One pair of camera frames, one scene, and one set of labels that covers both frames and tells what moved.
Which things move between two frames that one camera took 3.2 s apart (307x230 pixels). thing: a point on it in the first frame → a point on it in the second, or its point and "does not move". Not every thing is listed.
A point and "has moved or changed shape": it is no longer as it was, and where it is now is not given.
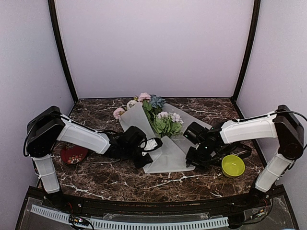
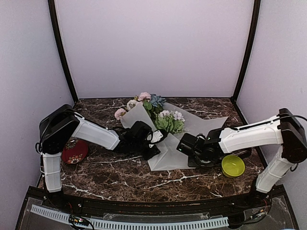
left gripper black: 138,164 → 147,156
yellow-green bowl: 232,166 does not move
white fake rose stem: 131,103 does not move
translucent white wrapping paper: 170,156 has moved or changed shape
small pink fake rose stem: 118,112 does not move
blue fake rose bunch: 157,102 does not move
